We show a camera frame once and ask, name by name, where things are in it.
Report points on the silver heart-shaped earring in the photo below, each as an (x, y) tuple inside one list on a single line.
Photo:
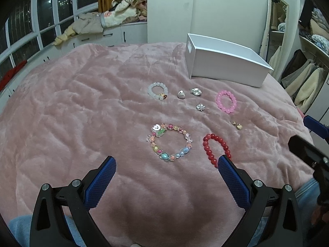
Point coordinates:
[(181, 94)]

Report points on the red cloth on cabinet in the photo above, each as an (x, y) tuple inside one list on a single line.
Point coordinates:
[(11, 73)]

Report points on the hanging clothes rack garments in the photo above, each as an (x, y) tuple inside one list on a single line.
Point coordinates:
[(304, 76)]

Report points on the white-framed standing mirror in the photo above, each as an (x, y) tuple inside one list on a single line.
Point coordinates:
[(274, 33)]

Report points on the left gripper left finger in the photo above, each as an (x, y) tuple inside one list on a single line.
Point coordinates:
[(82, 195)]

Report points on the person's blue jeans leg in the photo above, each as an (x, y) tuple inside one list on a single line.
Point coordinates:
[(306, 197)]

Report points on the silver round earring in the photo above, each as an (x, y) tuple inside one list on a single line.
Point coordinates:
[(196, 91)]

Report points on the large window with frames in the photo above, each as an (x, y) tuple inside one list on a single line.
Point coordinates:
[(34, 24)]

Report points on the white window-seat cabinet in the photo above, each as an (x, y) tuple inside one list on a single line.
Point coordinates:
[(132, 33)]

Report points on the silver sparkly flower earring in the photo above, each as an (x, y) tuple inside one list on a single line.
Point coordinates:
[(200, 107)]

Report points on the small gold pendant charm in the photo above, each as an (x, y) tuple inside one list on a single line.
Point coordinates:
[(238, 126)]

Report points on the pink plush bed blanket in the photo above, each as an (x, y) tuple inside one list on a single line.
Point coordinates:
[(69, 114)]

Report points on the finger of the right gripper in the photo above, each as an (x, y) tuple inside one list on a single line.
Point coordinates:
[(307, 153), (315, 126)]

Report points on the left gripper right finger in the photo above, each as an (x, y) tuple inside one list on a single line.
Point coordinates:
[(251, 195)]

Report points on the white plastic storage bin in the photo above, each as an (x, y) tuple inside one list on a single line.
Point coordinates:
[(214, 58)]

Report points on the pile of beige clothes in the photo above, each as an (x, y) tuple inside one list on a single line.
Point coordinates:
[(121, 12)]

